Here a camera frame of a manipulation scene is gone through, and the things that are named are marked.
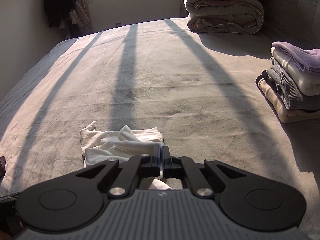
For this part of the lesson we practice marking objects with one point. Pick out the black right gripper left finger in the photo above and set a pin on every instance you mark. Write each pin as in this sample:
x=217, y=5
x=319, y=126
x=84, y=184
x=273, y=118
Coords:
x=74, y=200

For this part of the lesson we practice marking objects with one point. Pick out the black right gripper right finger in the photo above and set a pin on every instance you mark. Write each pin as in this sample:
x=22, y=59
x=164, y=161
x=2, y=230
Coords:
x=250, y=200

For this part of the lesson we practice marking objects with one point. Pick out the white garment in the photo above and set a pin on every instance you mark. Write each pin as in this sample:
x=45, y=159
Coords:
x=99, y=146

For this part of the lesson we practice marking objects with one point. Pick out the grey bed sheet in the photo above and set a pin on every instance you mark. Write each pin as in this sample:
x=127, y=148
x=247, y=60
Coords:
x=198, y=89

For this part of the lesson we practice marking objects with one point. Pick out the folded cream garment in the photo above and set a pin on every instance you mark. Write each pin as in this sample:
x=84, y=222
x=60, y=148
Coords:
x=307, y=83

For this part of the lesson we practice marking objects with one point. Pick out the folded purple garment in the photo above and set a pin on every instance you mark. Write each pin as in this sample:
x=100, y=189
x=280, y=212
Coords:
x=304, y=60

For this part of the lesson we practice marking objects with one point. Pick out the pink hanging garment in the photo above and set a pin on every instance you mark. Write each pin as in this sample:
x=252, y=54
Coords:
x=78, y=16

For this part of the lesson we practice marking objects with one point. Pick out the grey quilted headboard cover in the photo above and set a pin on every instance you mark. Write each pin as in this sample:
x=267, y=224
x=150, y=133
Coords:
x=293, y=21

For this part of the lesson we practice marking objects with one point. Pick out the rolled beige duvet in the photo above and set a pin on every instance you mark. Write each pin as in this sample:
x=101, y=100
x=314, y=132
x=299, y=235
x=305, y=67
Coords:
x=244, y=17

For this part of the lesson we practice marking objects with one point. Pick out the dark hanging coat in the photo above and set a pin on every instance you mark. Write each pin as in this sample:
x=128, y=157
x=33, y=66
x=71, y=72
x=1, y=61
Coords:
x=57, y=10

